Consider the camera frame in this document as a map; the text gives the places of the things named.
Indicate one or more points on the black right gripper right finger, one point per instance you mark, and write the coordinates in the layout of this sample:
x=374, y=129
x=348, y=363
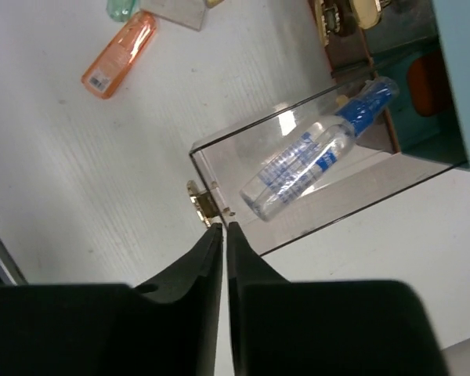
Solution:
x=346, y=327

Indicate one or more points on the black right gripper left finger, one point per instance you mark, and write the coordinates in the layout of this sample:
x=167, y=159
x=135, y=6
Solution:
x=167, y=325

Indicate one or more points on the clear blue-capped bottle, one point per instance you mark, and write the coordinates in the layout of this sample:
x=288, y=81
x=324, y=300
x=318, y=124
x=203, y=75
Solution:
x=323, y=144

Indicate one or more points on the orange correction tape dispenser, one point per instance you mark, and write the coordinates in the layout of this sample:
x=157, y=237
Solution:
x=112, y=65

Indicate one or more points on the grey eraser block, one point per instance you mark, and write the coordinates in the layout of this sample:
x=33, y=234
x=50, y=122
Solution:
x=187, y=13

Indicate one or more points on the teal orange drawer cabinet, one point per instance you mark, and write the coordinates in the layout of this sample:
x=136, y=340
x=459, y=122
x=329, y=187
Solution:
x=424, y=46

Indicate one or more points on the green correction tape dispenser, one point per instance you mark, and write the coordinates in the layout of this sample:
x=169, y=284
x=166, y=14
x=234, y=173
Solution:
x=120, y=10

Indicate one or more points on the yellow eraser block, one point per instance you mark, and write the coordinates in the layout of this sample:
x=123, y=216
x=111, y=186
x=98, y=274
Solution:
x=212, y=3

